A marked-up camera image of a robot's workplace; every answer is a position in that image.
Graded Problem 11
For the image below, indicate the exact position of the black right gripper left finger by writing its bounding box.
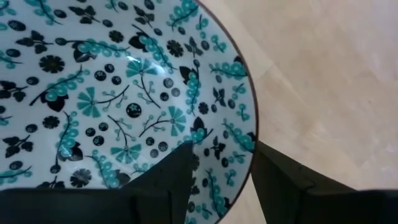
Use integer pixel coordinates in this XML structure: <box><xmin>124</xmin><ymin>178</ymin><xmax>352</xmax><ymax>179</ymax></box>
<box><xmin>123</xmin><ymin>141</ymin><xmax>195</xmax><ymax>224</ymax></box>

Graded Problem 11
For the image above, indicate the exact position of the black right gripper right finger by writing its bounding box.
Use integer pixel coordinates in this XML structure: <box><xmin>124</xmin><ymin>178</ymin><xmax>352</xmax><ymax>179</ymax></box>
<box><xmin>250</xmin><ymin>139</ymin><xmax>357</xmax><ymax>224</ymax></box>

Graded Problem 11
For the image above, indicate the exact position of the teal floral patterned bowl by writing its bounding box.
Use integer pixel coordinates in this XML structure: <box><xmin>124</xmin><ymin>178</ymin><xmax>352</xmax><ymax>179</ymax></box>
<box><xmin>0</xmin><ymin>0</ymin><xmax>259</xmax><ymax>224</ymax></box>

